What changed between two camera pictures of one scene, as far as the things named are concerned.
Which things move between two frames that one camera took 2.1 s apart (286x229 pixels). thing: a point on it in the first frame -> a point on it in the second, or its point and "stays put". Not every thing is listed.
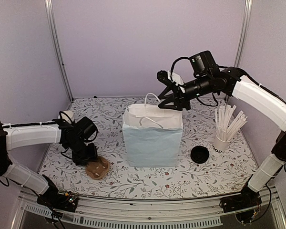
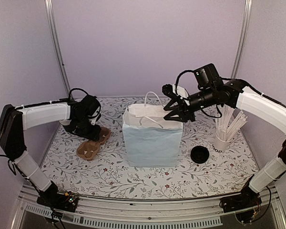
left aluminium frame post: (56, 42) stays put
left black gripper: (92, 155) -> (95, 135)
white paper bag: (152, 133) stays put
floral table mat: (202, 171) stays put
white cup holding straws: (220, 146) stays put
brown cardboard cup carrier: (97, 170) -> (88, 150)
